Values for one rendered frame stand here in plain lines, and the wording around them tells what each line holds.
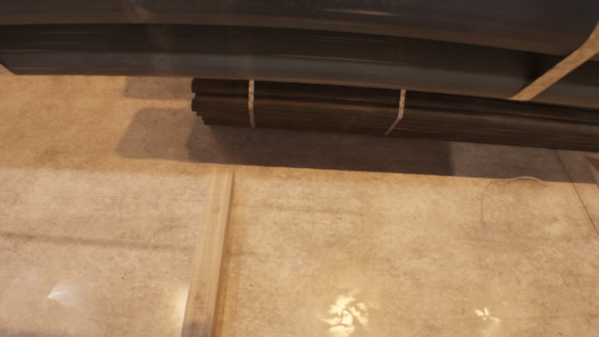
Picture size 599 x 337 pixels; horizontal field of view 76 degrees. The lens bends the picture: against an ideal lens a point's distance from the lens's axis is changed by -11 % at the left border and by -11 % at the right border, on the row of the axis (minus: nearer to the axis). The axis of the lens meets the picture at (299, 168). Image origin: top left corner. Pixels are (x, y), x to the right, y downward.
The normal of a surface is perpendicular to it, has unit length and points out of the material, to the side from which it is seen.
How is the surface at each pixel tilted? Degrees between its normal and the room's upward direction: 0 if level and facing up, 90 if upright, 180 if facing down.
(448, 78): 101
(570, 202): 0
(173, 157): 0
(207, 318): 0
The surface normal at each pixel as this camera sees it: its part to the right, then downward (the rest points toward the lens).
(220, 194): 0.07, -0.69
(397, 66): 0.00, 0.77
